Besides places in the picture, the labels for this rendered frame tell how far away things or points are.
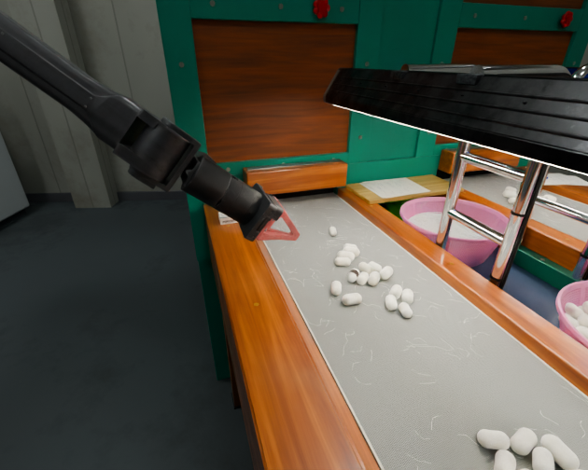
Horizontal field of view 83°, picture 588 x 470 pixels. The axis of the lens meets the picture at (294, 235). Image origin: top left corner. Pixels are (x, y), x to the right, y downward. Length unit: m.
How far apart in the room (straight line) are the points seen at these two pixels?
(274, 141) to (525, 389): 0.78
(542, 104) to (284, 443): 0.43
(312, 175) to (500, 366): 0.64
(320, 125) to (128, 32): 2.27
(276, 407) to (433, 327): 0.30
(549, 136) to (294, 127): 0.71
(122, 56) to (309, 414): 2.92
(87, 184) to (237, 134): 2.43
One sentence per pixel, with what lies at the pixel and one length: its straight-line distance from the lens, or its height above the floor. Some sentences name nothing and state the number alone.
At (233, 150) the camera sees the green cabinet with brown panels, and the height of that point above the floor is 0.91.
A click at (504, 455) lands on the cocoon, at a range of 0.47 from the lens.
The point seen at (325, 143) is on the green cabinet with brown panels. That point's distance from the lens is 1.04.
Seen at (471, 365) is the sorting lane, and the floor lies 0.74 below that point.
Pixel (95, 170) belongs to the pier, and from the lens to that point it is 3.20.
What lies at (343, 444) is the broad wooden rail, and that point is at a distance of 0.42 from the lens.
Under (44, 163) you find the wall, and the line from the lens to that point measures 3.60.
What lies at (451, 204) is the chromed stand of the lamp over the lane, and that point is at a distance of 0.77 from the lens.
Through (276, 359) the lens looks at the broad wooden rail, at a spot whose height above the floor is 0.77.
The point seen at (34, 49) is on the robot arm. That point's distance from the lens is 0.52.
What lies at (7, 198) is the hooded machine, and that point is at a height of 0.20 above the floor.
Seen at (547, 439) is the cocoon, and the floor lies 0.76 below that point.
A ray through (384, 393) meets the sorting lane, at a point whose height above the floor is 0.74.
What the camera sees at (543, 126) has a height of 1.07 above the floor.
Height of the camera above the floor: 1.13
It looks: 28 degrees down
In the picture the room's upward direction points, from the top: straight up
